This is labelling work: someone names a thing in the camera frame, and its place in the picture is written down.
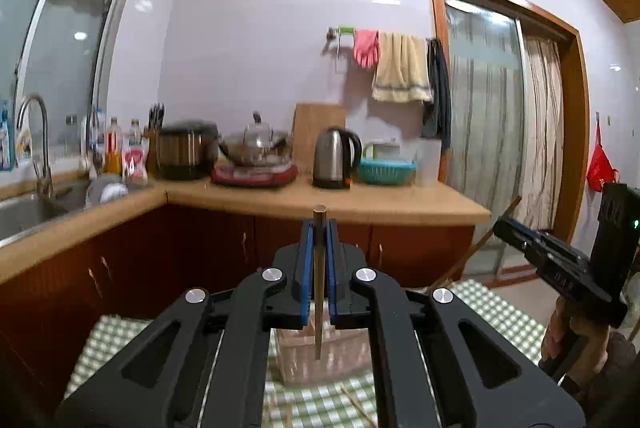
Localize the wooden chopstick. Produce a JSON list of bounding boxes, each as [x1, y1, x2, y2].
[[341, 387, 378, 428], [314, 205, 326, 361], [425, 195, 522, 293]]

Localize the wooden kitchen countertop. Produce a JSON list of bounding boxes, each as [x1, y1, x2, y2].
[[1, 177, 491, 281]]

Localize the red kitchen cabinets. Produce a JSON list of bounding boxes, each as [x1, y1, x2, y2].
[[0, 203, 475, 428]]

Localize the steel kitchen faucet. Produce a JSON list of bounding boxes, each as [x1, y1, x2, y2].
[[14, 92, 56, 199]]

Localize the right hand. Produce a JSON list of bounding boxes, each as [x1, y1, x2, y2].
[[541, 297, 639, 417]]

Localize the green checkered tablecloth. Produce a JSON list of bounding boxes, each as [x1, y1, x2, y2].
[[64, 279, 544, 427]]

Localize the pink perforated utensil holder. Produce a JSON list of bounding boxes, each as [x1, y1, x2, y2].
[[273, 302, 372, 387]]

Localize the red hanging bag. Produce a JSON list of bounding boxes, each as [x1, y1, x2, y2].
[[586, 115, 620, 193]]

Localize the wood framed glass door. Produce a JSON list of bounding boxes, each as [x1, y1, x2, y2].
[[427, 0, 592, 288]]

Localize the white plastic container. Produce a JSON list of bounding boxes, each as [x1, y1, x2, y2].
[[416, 139, 442, 187]]

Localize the dark hanging cloth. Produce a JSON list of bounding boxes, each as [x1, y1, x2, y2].
[[421, 38, 451, 153]]

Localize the red induction cooker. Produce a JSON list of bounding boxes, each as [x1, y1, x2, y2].
[[212, 162, 298, 188]]

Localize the teal plastic colander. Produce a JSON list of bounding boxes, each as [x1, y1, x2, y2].
[[358, 158, 416, 186]]

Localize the white dishes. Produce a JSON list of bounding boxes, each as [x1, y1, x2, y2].
[[86, 174, 129, 208]]

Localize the dark rice cooker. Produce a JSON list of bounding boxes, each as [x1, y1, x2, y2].
[[156, 120, 219, 181]]

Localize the red white seasoning bag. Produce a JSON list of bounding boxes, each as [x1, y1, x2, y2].
[[122, 145, 148, 186]]

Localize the steel wok with lid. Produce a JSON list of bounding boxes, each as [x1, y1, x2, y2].
[[219, 111, 292, 168]]

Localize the yellow hanging towel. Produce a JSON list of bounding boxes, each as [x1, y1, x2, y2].
[[372, 32, 433, 104]]

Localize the steel electric kettle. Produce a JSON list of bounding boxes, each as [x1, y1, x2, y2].
[[312, 127, 362, 189]]

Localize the wooden knife block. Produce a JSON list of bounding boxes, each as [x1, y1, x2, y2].
[[143, 104, 165, 177]]

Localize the orange oil bottle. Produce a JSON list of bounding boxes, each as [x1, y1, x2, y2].
[[104, 117, 122, 175]]

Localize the steel sink basin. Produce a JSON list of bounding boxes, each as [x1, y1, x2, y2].
[[0, 180, 89, 247]]

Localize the clear bottle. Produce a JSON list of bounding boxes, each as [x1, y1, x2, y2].
[[127, 119, 142, 148]]

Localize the wooden cutting board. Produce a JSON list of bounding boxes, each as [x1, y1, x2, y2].
[[292, 102, 346, 174]]

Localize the pink rubber glove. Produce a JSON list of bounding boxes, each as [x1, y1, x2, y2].
[[352, 29, 380, 69]]

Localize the blue detergent bottle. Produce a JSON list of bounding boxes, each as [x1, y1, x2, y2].
[[0, 99, 14, 171]]

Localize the white spray bottle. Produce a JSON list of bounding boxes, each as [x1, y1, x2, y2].
[[14, 118, 34, 167]]

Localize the sliding glass window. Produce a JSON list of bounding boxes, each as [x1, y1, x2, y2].
[[1, 0, 122, 158]]

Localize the white mug green handle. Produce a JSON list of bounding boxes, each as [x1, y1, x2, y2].
[[362, 141, 400, 160]]

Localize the wall towel rail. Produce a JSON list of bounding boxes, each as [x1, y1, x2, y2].
[[321, 26, 356, 59]]

